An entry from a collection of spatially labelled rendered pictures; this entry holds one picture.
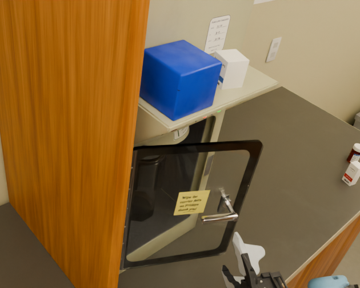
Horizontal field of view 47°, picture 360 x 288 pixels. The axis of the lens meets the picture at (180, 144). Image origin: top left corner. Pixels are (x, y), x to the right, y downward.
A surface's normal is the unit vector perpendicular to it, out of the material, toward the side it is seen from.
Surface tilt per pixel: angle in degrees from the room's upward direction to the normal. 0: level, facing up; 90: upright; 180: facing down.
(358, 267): 0
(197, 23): 90
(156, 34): 90
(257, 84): 0
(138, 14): 90
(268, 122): 1
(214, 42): 90
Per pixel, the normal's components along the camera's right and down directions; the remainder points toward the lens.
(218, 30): 0.68, 0.53
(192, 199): 0.28, 0.62
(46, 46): -0.72, 0.33
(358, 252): 0.15, -0.78
